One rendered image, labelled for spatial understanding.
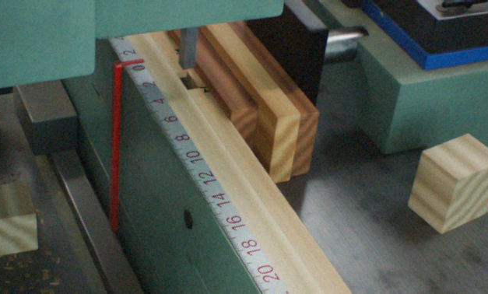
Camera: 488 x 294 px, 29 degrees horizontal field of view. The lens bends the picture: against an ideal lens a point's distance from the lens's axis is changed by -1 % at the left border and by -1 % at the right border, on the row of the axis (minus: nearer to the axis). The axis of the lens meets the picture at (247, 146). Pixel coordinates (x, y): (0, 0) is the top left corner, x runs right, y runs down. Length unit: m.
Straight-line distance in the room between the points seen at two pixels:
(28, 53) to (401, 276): 0.26
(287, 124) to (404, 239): 0.10
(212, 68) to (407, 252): 0.18
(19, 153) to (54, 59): 0.29
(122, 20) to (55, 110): 0.22
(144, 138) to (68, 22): 0.12
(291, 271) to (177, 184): 0.10
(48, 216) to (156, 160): 0.17
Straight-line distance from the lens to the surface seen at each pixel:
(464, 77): 0.67
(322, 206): 0.61
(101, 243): 0.69
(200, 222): 0.53
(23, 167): 0.78
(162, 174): 0.58
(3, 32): 0.50
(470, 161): 0.60
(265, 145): 0.61
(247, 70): 0.63
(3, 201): 0.70
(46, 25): 0.50
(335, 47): 0.67
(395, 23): 0.68
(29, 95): 0.78
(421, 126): 0.67
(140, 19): 0.56
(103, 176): 0.72
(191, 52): 0.63
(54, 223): 0.73
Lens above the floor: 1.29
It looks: 37 degrees down
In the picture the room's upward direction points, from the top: 7 degrees clockwise
